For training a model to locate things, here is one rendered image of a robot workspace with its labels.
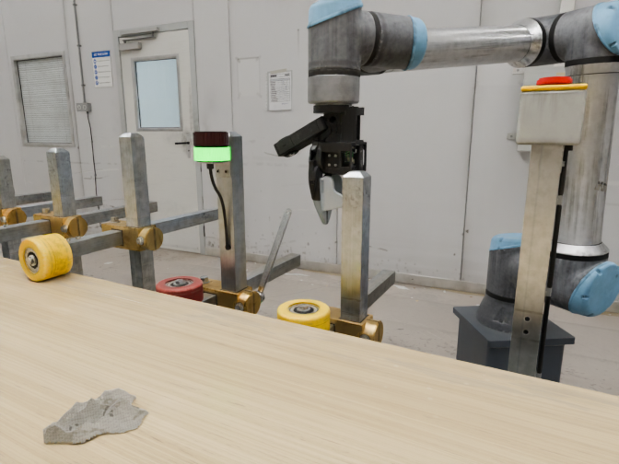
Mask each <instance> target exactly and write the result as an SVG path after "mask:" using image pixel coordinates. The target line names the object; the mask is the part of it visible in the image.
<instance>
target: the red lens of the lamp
mask: <svg viewBox="0 0 619 464"><path fill-rule="evenodd" d="M193 145H229V136H228V133H193Z"/></svg>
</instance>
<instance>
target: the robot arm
mask: <svg viewBox="0 0 619 464"><path fill-rule="evenodd" d="M362 7H363V3H362V1H361V0H319V1H317V2H315V3H314V4H312V5H311V6H310V8H309V24H308V26H307V29H308V71H309V77H308V103H309V104H315V106H313V113H316V114H323V116H321V117H319V118H317V119H316V120H314V121H312V122H310V123H308V124H307V125H305V126H303V127H302V128H300V129H298V130H297V131H295V132H294V133H292V134H291V135H288V136H285V137H284V138H282V139H280V140H279V141H278V142H277V143H276V144H274V149H275V151H276V153H277V154H278V156H279V157H292V156H293V155H295V154H296V153H298V151H299V150H301V149H303V148H305V147H306V146H308V145H311V144H312V146H311V147H310V150H309V189H310V194H311V199H312V200H313V203H314V206H315V208H316V211H317V213H318V215H319V217H320V219H321V221H322V223H323V224H324V225H327V224H328V223H329V220H330V217H331V213H332V209H337V208H342V203H343V179H342V177H341V176H340V175H345V174H346V173H348V172H349V171H352V170H364V171H366V170H367V142H364V140H360V116H361V115H364V109H365V108H363V107H362V108H359V107H354V106H352V104H357V103H358V102H359V89H360V77H361V76H362V75H381V74H384V73H393V72H404V71H415V70H426V69H438V68H449V67H460V66H471V65H482V64H503V63H508V64H509V65H511V66H513V67H516V68H523V67H533V66H541V65H548V64H562V63H565V71H566V73H565V76H570V77H571V78H572V79H573V84H579V83H584V84H588V88H587V89H586V90H587V98H586V105H585V112H584V120H583V127H582V134H581V141H580V144H579V145H573V150H572V151H568V157H567V164H566V179H565V187H564V194H563V202H562V210H561V217H560V226H559V233H558V240H557V248H556V256H555V270H554V278H553V285H552V293H551V301H550V305H553V306H556V307H560V308H562V309H564V310H567V311H570V312H571V313H574V314H579V315H582V316H586V317H595V316H598V315H600V314H601V313H603V312H604V311H605V310H606V309H607V308H608V307H610V306H611V304H612V303H613V301H614V300H615V299H616V297H617V296H618V293H619V266H617V265H616V264H615V263H614V262H611V261H608V259H609V248H608V247H607V246H606V245H605V244H604V243H603V242H602V241H601V233H602V225H603V217H604V208H605V200H606V192H607V183H608V175H609V167H610V158H611V150H612V142H613V127H614V118H615V110H616V101H617V93H618V85H619V0H615V1H611V2H600V3H598V4H597V5H594V6H587V7H583V8H580V9H576V10H572V11H568V12H565V13H560V14H555V15H550V16H544V17H527V18H521V19H519V20H517V21H516V22H514V23H513V24H512V25H511V26H487V27H462V28H437V29H427V28H426V25H425V23H424V22H423V21H422V20H421V19H420V18H418V17H412V16H410V15H408V16H402V15H395V14H388V13H381V12H375V11H367V10H362ZM363 150H364V165H363ZM322 174H325V175H324V176H322ZM521 236H522V233H505V234H498V235H495V236H493V237H492V239H491V244H490V249H489V257H488V268H487V278H486V289H485V296H484V298H483V300H482V302H481V303H480V305H479V307H478V308H477V314H476V317H477V319H478V321H479V322H480V323H482V324H483V325H485V326H486V327H488V328H490V329H493V330H496V331H502V332H506V333H511V332H512V323H513V314H514V306H515V297H516V288H517V280H518V270H519V262H520V245H521Z"/></svg>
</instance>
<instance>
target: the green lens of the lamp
mask: <svg viewBox="0 0 619 464"><path fill-rule="evenodd" d="M193 152H194V160H195V161H226V160H229V147H194V148H193Z"/></svg>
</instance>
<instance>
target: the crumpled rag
mask: <svg viewBox="0 0 619 464"><path fill-rule="evenodd" d="M134 399H136V396H135V395H132V394H129V393H128V392H126V391H125V390H123V389H119V388H116V389H109V390H104V391H103V392H102V394H101V395H100V396H99V397H97V398H96V399H92V398H90V399H89V400H88V401H84V402H76V403H75V404H74V405H73V406H72V407H71V408H70V409H69V410H68V411H67V412H66V413H65V414H64V415H63V416H62V417H61V418H60V419H59V420H58V421H57V422H53V423H51V424H50V425H48V426H47V427H45V428H44V429H43V430H42V431H43V441H44V443H45V442H46V444H47V443H49V442H50V441H51V443H53V442H54V443H57V442H59V441H60V443H61V442H62V441H63V442H72V441H73V444H74V443H76V442H77V443H79V442H80V441H81V444H82V443H84V442H86V439H88V440H90V437H92V438H93V436H96V435H101V434H103V433H105V434H106V433H107V432H110V433H115V432H116V433H117V432H118V433H121V432H123V433H124V432H126V431H128V430H133V429H135V428H138V426H139V425H140V423H141V421H142V419H143V418H145V415H148V414H149V412H148V411H147V410H145V409H141V408H139V407H136V406H134V405H132V403H134Z"/></svg>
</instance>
